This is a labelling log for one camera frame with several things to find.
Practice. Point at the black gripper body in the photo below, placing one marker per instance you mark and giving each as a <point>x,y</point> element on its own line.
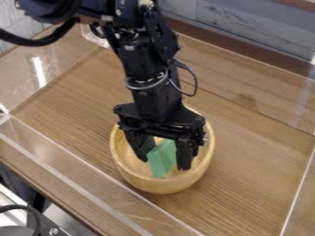
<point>160,113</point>

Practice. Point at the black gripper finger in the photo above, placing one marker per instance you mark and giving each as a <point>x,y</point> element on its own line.
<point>141,142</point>
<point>185,152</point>

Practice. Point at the green rectangular block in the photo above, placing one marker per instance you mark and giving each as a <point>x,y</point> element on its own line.
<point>161,158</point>

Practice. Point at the brown wooden bowl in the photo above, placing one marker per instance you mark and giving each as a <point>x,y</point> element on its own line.
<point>151,177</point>

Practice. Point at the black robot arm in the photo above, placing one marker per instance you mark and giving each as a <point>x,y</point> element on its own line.
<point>145,44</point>

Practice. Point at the clear acrylic corner bracket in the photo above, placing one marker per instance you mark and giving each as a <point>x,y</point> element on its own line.
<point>91,37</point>

